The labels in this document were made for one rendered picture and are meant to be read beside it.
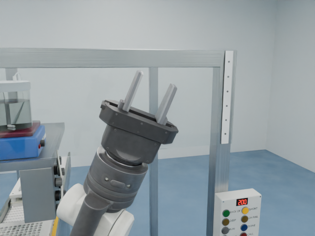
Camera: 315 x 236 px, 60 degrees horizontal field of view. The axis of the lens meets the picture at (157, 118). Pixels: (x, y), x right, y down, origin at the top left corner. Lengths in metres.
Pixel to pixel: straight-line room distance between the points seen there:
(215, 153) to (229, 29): 3.94
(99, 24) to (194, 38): 1.50
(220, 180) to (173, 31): 3.59
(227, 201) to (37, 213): 0.69
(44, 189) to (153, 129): 0.72
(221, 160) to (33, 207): 0.70
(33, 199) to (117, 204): 0.67
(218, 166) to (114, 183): 0.71
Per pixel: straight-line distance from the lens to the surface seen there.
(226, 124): 1.04
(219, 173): 1.10
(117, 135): 0.40
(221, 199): 1.08
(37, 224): 1.40
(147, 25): 4.38
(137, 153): 0.42
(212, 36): 4.73
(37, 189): 1.07
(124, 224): 0.47
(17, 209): 1.71
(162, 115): 0.41
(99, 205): 0.43
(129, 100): 0.40
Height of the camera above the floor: 1.60
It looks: 11 degrees down
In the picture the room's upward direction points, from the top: straight up
